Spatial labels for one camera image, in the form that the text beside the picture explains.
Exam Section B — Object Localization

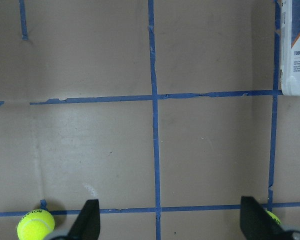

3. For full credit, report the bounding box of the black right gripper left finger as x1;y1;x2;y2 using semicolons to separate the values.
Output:
67;199;101;240

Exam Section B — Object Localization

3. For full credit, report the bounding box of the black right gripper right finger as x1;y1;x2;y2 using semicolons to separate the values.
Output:
240;196;290;240

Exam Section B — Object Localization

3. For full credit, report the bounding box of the white blue tennis ball can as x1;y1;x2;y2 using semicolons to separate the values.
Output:
280;0;300;96

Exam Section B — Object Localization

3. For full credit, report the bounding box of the tennis ball table centre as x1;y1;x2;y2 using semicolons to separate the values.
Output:
266;210;282;225

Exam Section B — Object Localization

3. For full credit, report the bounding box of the tennis ball near right base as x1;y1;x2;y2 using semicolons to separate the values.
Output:
16;209;56;240

